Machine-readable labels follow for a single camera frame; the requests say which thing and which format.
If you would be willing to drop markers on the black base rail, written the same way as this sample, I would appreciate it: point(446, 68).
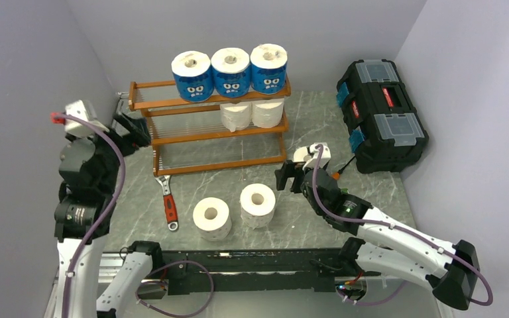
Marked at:
point(195, 271)

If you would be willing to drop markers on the white roll sideways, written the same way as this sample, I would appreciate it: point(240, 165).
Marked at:
point(267, 113)

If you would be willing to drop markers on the red handled tool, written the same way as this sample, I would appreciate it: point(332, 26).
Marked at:
point(169, 203)

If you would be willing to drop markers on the blue roll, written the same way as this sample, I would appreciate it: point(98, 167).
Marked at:
point(193, 76)
point(231, 72)
point(268, 68)

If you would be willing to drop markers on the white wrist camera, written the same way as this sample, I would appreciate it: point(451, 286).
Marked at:
point(77, 118)
point(317, 155)

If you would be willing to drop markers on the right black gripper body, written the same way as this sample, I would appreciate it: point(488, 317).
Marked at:
point(291, 169)

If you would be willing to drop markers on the white roll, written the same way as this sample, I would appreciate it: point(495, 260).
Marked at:
point(236, 116)
point(258, 204)
point(302, 155)
point(212, 219)

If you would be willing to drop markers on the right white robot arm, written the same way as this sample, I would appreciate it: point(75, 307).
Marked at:
point(380, 243)

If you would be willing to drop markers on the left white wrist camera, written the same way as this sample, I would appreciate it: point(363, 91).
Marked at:
point(77, 118)

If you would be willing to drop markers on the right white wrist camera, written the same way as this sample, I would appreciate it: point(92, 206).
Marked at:
point(317, 155)

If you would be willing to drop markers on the orange wooden two-tier shelf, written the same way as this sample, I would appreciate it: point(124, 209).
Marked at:
point(172, 121)

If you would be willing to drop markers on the black plastic toolbox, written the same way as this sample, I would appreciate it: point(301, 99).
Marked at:
point(385, 132)

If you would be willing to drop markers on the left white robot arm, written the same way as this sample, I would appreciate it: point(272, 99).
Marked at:
point(80, 261)

